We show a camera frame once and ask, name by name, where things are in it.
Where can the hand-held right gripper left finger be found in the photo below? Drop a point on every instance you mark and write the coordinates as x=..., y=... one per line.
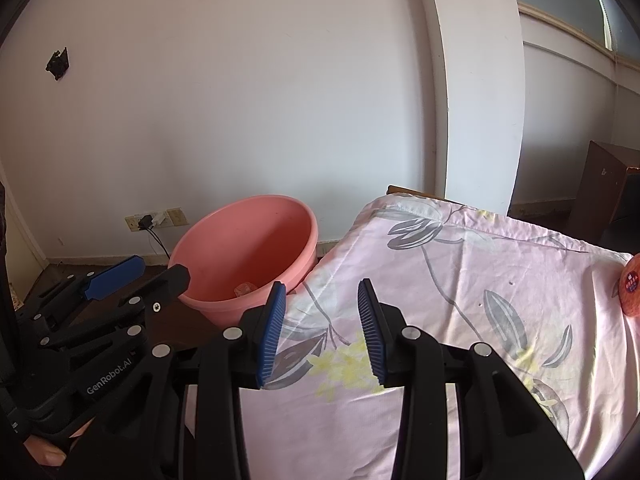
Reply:
x=272, y=330

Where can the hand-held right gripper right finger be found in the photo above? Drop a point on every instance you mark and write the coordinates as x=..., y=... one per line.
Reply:
x=370, y=330

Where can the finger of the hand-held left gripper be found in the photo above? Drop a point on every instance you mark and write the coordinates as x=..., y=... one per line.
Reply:
x=175, y=280
x=115, y=277

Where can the pink plastic basin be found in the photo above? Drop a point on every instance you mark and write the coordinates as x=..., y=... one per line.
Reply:
x=240, y=240

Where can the person's left hand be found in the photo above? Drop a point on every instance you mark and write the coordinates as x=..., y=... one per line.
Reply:
x=50, y=452

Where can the black power plug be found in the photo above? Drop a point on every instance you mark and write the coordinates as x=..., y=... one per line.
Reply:
x=146, y=221

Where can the pink floral cloth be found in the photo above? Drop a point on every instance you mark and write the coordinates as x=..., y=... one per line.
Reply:
x=450, y=270

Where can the brown wooden table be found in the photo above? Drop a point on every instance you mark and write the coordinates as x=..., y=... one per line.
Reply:
x=400, y=191

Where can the apple with sticker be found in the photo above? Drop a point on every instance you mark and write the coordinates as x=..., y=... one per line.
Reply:
x=631, y=285

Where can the brown wooden side cabinet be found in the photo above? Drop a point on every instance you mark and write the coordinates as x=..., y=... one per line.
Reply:
x=600, y=185

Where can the beige wall socket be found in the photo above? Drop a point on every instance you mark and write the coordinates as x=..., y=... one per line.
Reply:
x=131, y=223
x=177, y=216

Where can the black wall hook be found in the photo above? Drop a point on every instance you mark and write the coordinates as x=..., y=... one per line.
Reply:
x=57, y=64

